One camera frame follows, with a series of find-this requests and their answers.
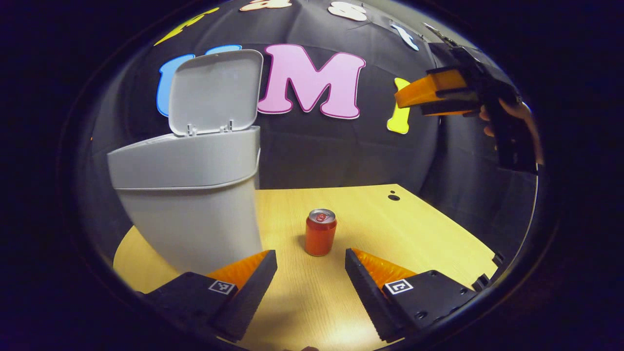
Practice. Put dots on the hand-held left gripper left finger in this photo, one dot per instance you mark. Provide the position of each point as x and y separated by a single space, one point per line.
251 297

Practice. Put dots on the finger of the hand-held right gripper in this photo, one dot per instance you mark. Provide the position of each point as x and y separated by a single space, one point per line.
453 105
429 87

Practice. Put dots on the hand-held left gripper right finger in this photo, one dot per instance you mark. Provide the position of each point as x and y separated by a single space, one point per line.
368 297

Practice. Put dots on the red pop can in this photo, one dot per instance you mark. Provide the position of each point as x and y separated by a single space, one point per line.
320 236

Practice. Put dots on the white desktop garbage bin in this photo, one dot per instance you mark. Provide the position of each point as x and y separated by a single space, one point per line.
195 195

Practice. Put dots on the wooden desktop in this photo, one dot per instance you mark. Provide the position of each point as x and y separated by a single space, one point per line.
390 234

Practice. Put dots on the black backdrop cloth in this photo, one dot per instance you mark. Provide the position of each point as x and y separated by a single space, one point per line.
341 151

